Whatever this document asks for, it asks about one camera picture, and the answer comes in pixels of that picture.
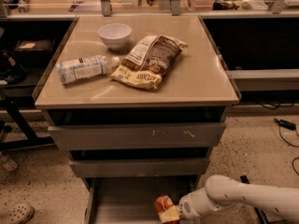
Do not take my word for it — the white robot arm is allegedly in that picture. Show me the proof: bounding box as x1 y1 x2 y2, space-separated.
154 175 299 224

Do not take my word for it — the white ceramic bowl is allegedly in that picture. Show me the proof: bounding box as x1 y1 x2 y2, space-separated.
98 23 132 50

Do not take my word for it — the black table frame leg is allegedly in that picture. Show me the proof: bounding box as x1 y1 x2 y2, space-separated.
0 99 54 151

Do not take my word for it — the open grey bottom drawer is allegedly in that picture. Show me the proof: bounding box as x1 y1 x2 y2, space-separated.
84 176 194 224

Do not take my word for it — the black metal stand leg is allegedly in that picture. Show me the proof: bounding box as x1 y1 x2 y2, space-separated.
239 175 272 224

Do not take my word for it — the black power adapter with cable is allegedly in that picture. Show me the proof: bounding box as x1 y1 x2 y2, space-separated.
274 118 299 147

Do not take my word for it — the white perforated clog shoe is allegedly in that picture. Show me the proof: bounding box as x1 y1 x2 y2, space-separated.
0 203 35 224

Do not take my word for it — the brown yellow chip bag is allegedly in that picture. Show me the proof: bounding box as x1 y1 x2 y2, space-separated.
110 35 188 90

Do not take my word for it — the clear plastic water bottle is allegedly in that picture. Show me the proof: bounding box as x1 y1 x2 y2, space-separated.
55 55 121 84

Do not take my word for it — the black box on shelf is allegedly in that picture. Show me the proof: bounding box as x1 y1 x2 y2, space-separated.
14 39 53 59

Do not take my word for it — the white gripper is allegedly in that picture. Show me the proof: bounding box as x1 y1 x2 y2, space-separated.
158 188 218 224

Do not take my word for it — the grey middle drawer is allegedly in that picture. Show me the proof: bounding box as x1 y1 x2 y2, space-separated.
69 158 209 178

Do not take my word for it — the grey top drawer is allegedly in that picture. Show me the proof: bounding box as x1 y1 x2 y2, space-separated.
49 122 225 150

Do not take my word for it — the grey drawer cabinet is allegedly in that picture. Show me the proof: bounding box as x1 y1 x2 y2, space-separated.
32 14 242 224

